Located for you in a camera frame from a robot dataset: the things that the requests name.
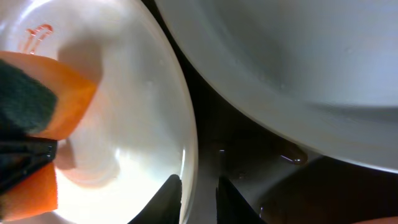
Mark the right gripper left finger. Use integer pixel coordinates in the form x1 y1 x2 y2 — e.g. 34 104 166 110
129 174 182 224

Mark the white plate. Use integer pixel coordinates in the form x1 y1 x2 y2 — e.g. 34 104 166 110
1 0 198 223
157 0 397 172

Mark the orange green scrub sponge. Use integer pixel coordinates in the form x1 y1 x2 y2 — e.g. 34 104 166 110
1 51 96 221

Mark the dark brown serving tray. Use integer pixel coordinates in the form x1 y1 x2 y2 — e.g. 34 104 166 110
145 1 397 223

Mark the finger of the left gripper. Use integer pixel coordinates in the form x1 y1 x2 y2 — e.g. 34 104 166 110
1 136 58 195

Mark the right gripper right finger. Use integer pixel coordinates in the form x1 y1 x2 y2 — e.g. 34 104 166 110
216 176 266 224

